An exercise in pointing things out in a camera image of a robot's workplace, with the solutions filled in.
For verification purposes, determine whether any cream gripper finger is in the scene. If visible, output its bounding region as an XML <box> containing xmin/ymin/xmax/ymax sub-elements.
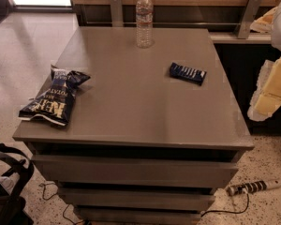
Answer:
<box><xmin>250</xmin><ymin>7</ymin><xmax>277</xmax><ymax>33</ymax></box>
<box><xmin>247</xmin><ymin>57</ymin><xmax>281</xmax><ymax>122</ymax></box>

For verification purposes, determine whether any blue rxbar blueberry wrapper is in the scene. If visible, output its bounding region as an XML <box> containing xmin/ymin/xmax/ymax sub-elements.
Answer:
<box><xmin>170</xmin><ymin>63</ymin><xmax>207</xmax><ymax>85</ymax></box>

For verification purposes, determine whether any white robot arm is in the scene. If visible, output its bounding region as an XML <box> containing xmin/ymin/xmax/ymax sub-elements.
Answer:
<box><xmin>247</xmin><ymin>2</ymin><xmax>281</xmax><ymax>122</ymax></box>

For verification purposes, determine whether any blue potato chip bag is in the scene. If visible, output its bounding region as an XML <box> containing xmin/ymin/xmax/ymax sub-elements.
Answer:
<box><xmin>19</xmin><ymin>66</ymin><xmax>90</xmax><ymax>127</ymax></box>

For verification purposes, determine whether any white power strip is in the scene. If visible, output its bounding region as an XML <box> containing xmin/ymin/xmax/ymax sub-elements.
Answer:
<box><xmin>227</xmin><ymin>179</ymin><xmax>281</xmax><ymax>196</ymax></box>

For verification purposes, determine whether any clear plastic water bottle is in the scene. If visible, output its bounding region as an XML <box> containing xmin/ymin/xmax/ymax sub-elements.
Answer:
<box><xmin>136</xmin><ymin>0</ymin><xmax>154</xmax><ymax>48</ymax></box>

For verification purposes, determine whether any grey drawer cabinet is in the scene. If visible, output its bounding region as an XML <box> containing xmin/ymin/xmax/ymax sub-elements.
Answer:
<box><xmin>14</xmin><ymin>27</ymin><xmax>253</xmax><ymax>215</ymax></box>

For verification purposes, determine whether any bottom grey drawer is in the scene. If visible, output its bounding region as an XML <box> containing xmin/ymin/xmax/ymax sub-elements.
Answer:
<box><xmin>74</xmin><ymin>207</ymin><xmax>200</xmax><ymax>225</ymax></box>

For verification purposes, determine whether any grey drawer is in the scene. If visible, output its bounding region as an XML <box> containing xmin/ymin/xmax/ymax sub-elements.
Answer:
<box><xmin>58</xmin><ymin>188</ymin><xmax>214</xmax><ymax>211</ymax></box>
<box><xmin>74</xmin><ymin>207</ymin><xmax>200</xmax><ymax>225</ymax></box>
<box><xmin>33</xmin><ymin>155</ymin><xmax>237</xmax><ymax>188</ymax></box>

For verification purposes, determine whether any middle grey drawer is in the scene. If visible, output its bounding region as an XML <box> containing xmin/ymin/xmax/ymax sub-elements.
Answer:
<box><xmin>58</xmin><ymin>188</ymin><xmax>214</xmax><ymax>211</ymax></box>

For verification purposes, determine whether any top grey drawer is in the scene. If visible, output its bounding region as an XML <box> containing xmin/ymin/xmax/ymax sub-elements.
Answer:
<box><xmin>33</xmin><ymin>155</ymin><xmax>237</xmax><ymax>188</ymax></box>

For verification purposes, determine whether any right metal bracket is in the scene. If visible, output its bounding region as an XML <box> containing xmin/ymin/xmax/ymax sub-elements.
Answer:
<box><xmin>234</xmin><ymin>0</ymin><xmax>262</xmax><ymax>39</ymax></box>

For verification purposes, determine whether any metal bracket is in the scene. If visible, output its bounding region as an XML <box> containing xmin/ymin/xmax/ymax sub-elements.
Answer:
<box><xmin>234</xmin><ymin>0</ymin><xmax>262</xmax><ymax>39</ymax></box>
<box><xmin>110</xmin><ymin>0</ymin><xmax>124</xmax><ymax>27</ymax></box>

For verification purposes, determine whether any black power cable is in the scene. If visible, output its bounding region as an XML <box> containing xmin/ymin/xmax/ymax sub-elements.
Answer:
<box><xmin>200</xmin><ymin>191</ymin><xmax>251</xmax><ymax>218</ymax></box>

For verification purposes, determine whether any left metal bracket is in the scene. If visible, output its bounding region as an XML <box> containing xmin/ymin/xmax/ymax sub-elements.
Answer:
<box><xmin>110</xmin><ymin>0</ymin><xmax>124</xmax><ymax>27</ymax></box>

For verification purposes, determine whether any horizontal metal rail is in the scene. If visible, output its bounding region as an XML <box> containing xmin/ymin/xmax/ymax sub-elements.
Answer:
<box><xmin>84</xmin><ymin>22</ymin><xmax>240</xmax><ymax>26</ymax></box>

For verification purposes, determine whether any thin black floor cable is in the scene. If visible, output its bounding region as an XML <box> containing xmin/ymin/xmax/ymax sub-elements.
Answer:
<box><xmin>37</xmin><ymin>180</ymin><xmax>85</xmax><ymax>225</ymax></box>

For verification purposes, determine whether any black bag with straps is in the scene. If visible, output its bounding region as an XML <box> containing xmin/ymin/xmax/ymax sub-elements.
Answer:
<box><xmin>0</xmin><ymin>143</ymin><xmax>35</xmax><ymax>225</ymax></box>

